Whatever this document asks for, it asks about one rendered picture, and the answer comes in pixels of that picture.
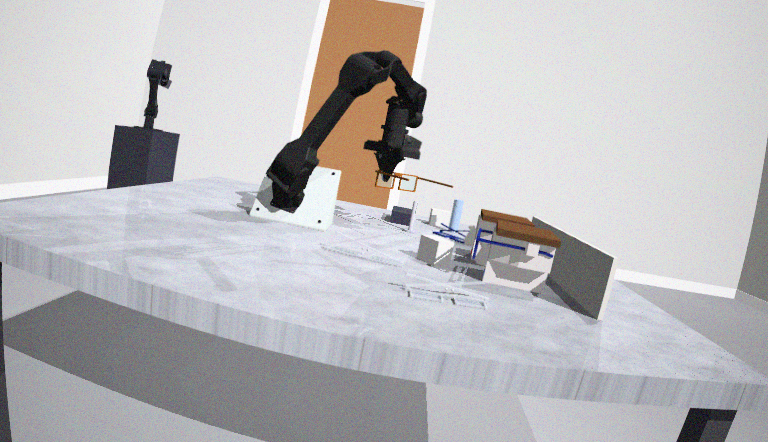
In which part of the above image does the pale blue cylinder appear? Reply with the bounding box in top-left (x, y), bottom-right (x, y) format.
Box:
top-left (449, 199), bottom-right (464, 231)

